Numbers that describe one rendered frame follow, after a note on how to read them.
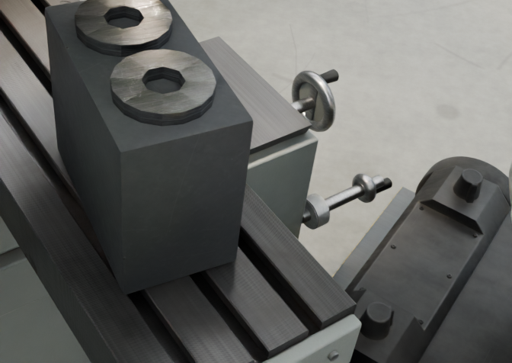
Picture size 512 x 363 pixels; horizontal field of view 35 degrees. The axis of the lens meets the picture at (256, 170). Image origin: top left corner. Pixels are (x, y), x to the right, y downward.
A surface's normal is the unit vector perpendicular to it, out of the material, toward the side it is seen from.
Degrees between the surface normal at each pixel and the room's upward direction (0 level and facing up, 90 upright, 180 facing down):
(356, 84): 0
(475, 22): 0
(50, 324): 90
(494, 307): 0
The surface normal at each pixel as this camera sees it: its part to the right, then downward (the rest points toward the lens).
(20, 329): 0.57, 0.61
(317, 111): -0.82, 0.34
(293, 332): 0.10, -0.72
